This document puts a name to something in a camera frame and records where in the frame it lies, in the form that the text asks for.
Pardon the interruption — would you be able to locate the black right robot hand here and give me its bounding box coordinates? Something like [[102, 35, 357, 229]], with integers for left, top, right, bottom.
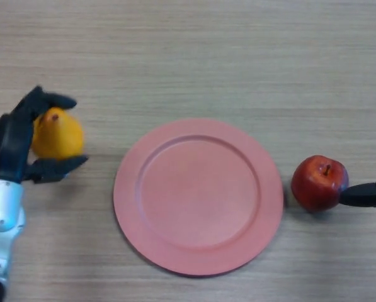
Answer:
[[338, 180, 376, 212]]

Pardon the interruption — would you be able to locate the red apple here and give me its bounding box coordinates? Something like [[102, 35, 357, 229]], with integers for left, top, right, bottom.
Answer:
[[290, 154, 350, 213]]

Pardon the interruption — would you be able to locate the yellow pear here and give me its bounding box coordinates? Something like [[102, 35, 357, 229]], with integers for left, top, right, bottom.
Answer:
[[31, 106, 85, 160]]

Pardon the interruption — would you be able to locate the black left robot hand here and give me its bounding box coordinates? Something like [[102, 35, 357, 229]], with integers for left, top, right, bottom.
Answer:
[[0, 85, 90, 185]]

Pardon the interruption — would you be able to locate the pink round plate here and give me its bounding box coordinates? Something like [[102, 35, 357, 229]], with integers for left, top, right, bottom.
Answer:
[[113, 118, 285, 278]]

